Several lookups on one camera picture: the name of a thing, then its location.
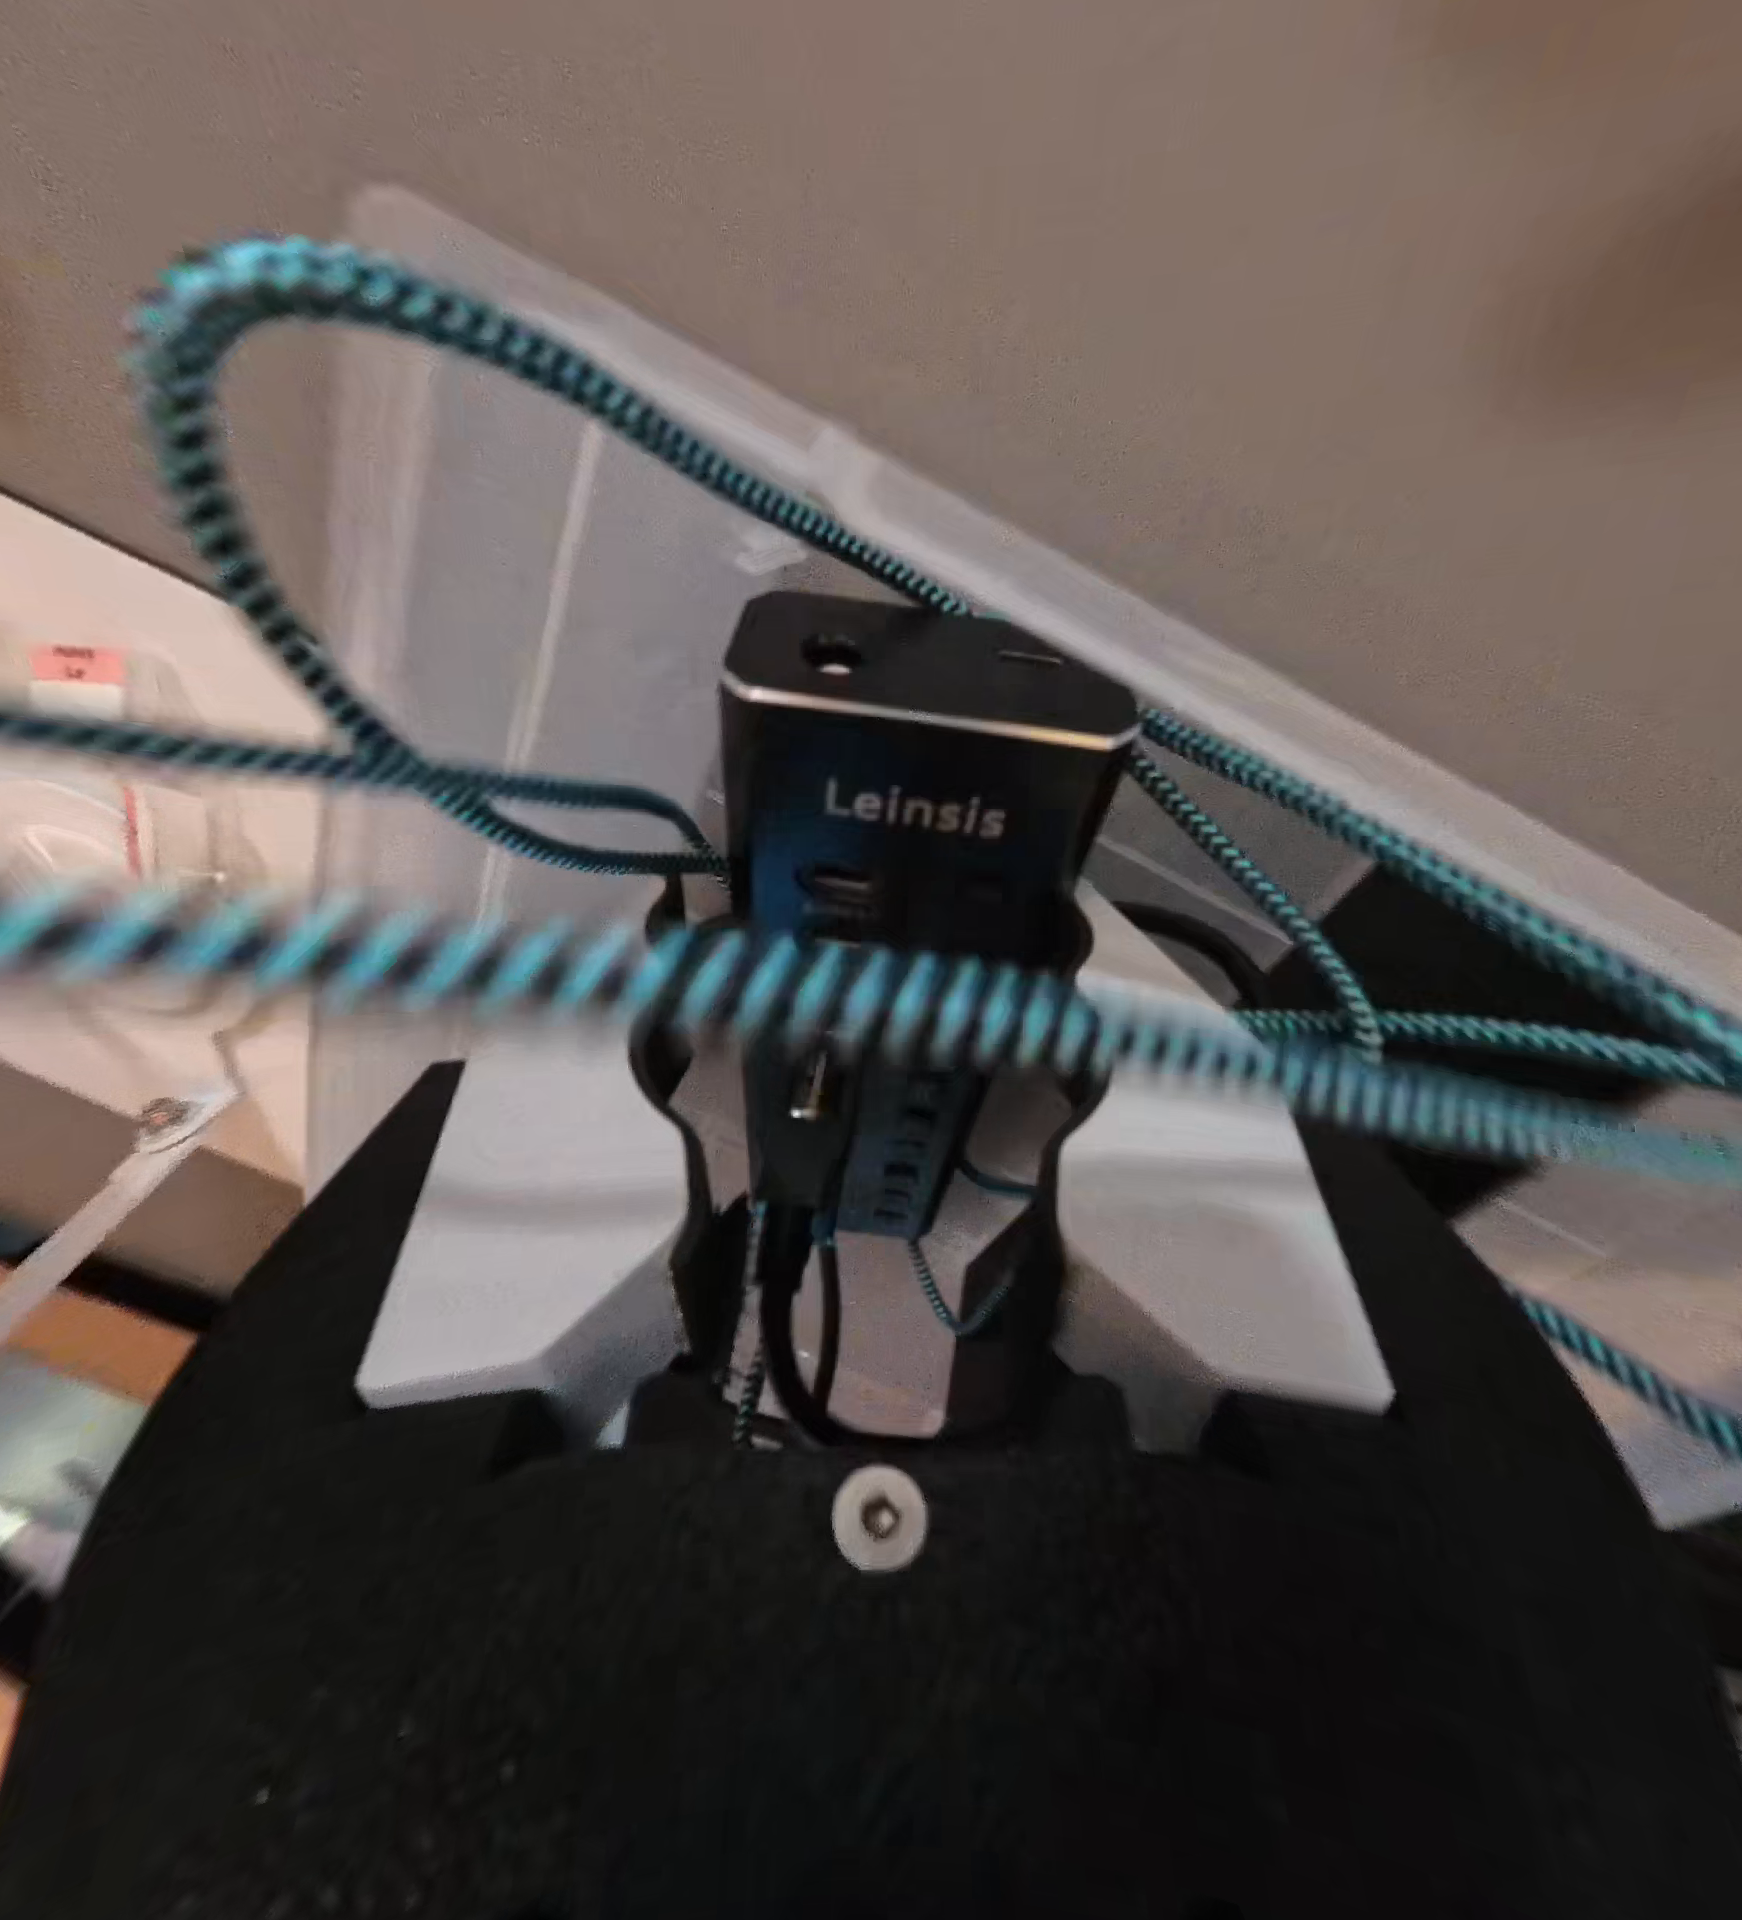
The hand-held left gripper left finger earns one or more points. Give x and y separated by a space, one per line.
510 1244

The black usb hub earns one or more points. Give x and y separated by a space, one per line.
915 781

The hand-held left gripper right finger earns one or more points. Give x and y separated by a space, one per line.
1230 1260

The white stand with flat base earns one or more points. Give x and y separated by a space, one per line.
30 570

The clear plastic storage bin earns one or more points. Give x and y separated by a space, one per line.
510 526

